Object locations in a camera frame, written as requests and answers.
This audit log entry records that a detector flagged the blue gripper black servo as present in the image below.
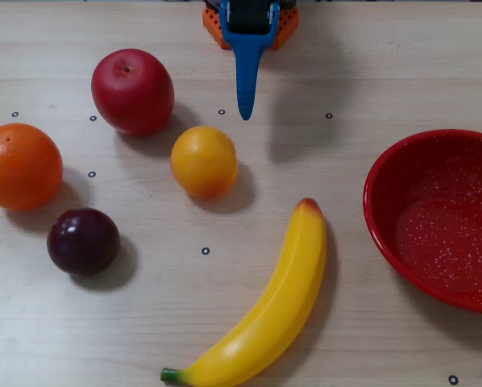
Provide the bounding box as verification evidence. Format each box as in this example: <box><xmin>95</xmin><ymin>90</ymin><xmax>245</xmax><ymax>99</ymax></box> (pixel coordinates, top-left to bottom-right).
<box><xmin>218</xmin><ymin>0</ymin><xmax>281</xmax><ymax>121</ymax></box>

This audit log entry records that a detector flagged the dark purple plum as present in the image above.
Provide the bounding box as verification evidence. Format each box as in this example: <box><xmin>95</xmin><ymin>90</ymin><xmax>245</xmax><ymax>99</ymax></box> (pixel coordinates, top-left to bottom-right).
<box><xmin>46</xmin><ymin>207</ymin><xmax>121</xmax><ymax>277</ymax></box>

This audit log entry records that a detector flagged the orange robot base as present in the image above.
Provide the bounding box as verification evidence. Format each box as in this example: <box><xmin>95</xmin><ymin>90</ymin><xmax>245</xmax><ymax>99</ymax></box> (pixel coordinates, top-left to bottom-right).
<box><xmin>202</xmin><ymin>0</ymin><xmax>301</xmax><ymax>51</ymax></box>

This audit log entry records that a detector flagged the red speckled bowl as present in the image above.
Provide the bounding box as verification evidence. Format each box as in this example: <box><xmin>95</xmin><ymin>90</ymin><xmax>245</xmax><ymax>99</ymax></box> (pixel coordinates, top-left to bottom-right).
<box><xmin>363</xmin><ymin>128</ymin><xmax>482</xmax><ymax>315</ymax></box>

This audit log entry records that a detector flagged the yellow round fruit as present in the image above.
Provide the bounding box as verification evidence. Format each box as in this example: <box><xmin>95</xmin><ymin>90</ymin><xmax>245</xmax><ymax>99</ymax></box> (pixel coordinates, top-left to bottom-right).
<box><xmin>170</xmin><ymin>125</ymin><xmax>239</xmax><ymax>200</ymax></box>

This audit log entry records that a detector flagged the red apple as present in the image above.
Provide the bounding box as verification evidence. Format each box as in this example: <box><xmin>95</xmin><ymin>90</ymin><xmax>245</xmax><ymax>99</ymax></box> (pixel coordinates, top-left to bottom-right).
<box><xmin>90</xmin><ymin>48</ymin><xmax>176</xmax><ymax>137</ymax></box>

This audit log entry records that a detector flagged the yellow banana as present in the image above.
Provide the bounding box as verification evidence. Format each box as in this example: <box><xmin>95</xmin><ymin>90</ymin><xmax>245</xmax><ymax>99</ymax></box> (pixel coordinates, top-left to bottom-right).
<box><xmin>160</xmin><ymin>197</ymin><xmax>328</xmax><ymax>387</ymax></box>

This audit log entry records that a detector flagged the orange fruit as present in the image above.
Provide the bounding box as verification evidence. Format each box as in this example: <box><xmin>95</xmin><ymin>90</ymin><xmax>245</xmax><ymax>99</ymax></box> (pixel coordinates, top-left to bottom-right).
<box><xmin>0</xmin><ymin>123</ymin><xmax>64</xmax><ymax>211</ymax></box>

